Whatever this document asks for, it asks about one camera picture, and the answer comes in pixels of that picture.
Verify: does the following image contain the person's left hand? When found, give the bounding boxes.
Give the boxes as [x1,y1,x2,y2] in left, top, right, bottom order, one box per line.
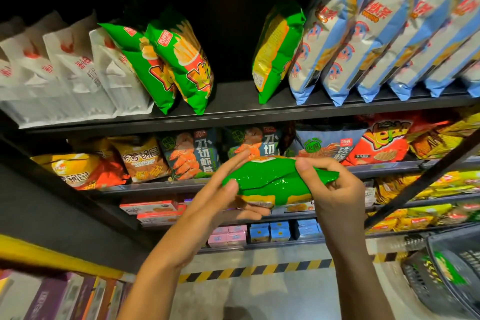
[161,147,273,272]

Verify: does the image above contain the person's right hand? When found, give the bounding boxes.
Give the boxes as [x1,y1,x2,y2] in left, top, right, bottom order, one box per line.
[294,154,369,257]

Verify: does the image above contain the dark shrimp chip bags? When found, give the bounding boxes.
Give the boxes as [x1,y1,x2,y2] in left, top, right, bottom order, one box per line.
[288,122,369,163]
[223,124,282,161]
[159,128,220,181]

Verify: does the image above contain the row of small blue boxes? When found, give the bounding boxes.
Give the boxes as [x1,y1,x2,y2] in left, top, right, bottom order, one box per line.
[249,218,324,244]

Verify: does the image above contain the row of orange chip bags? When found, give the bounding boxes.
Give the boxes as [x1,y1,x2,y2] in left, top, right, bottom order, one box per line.
[345,113,432,167]

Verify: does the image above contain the tan snack bag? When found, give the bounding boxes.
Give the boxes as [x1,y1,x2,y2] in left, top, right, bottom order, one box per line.
[108,136,172,184]

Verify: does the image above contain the black metal shelf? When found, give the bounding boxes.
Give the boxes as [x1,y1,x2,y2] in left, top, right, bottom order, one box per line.
[0,0,480,320]

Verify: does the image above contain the orange yellow snack bag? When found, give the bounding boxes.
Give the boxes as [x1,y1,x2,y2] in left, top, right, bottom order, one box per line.
[31,147,129,191]

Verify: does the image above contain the row of green snack bags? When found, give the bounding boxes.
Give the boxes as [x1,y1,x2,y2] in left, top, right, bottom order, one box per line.
[99,10,215,116]

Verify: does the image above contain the row of plain white bags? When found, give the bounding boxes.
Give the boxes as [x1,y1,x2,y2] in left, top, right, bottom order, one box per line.
[0,12,155,128]

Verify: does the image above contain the black shopping basket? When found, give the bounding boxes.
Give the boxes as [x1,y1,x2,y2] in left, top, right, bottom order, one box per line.
[401,224,480,320]

